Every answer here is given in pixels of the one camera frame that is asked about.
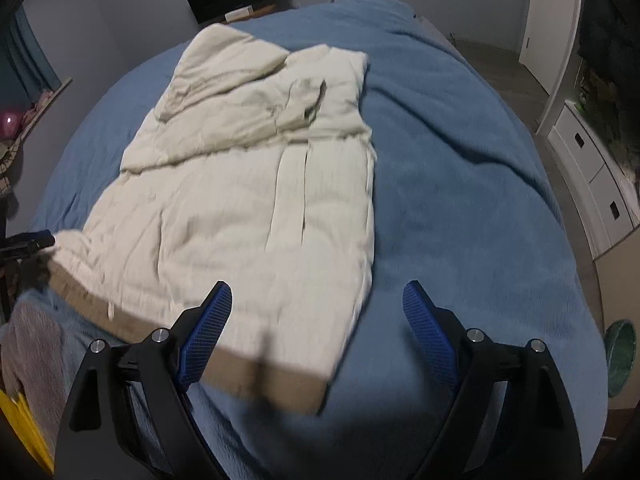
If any white door with handle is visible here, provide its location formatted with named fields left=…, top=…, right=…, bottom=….
left=518, top=0, right=582, bottom=94

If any white drawer cabinet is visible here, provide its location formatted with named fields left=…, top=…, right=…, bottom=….
left=547, top=101, right=639, bottom=259

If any white box on desk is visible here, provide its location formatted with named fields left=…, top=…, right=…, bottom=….
left=224, top=6, right=254, bottom=23

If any yellow plastic bag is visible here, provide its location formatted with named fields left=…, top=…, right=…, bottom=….
left=0, top=391, right=54, bottom=476

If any green round bowl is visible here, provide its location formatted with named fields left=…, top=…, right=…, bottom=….
left=604, top=320, right=637, bottom=398

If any cream hooded puffer jacket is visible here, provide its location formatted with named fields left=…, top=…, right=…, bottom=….
left=49, top=25, right=375, bottom=415

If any wooden shelf at left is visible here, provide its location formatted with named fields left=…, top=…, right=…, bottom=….
left=15, top=77, right=73, bottom=142

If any blue fleece bed blanket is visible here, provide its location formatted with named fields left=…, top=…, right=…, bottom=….
left=8, top=0, right=609, bottom=480

